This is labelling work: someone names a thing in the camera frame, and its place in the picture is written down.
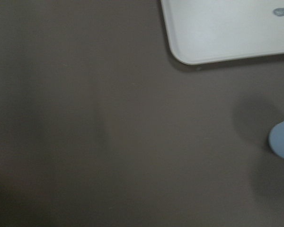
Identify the cream rabbit tray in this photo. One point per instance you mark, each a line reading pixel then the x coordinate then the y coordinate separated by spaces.
pixel 208 31

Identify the light blue cup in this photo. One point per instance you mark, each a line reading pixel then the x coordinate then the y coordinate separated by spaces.
pixel 276 139

